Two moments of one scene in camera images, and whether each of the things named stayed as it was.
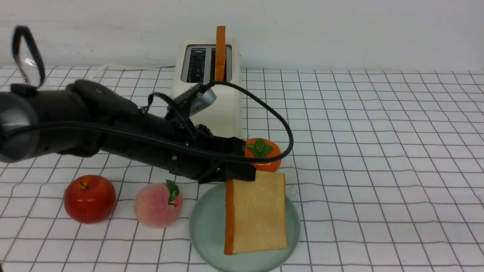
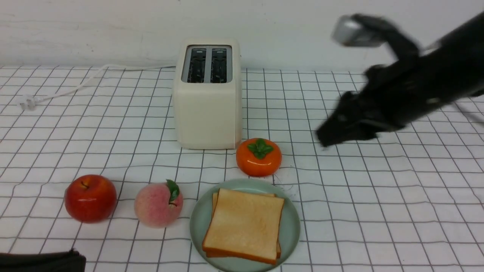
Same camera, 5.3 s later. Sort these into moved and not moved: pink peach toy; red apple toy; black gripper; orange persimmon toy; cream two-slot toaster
Moved: black gripper
Not moved: cream two-slot toaster; orange persimmon toy; red apple toy; pink peach toy
